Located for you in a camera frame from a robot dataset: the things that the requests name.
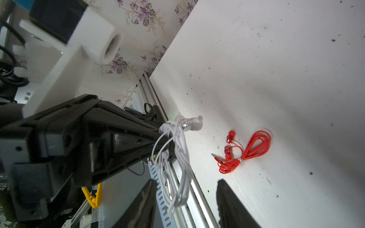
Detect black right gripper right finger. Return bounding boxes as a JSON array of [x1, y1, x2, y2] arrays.
[[216, 179, 260, 228]]

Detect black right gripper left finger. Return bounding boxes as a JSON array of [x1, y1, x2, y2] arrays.
[[112, 179, 157, 228]]

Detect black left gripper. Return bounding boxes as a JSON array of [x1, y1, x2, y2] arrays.
[[1, 95, 154, 222]]

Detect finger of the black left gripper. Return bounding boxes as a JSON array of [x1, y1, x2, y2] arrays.
[[85, 101, 161, 140]]

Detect white wired earphones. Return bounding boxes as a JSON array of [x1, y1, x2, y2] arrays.
[[151, 114, 203, 217]]

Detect red wired earphones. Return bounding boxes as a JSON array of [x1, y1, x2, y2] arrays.
[[211, 130, 272, 174]]

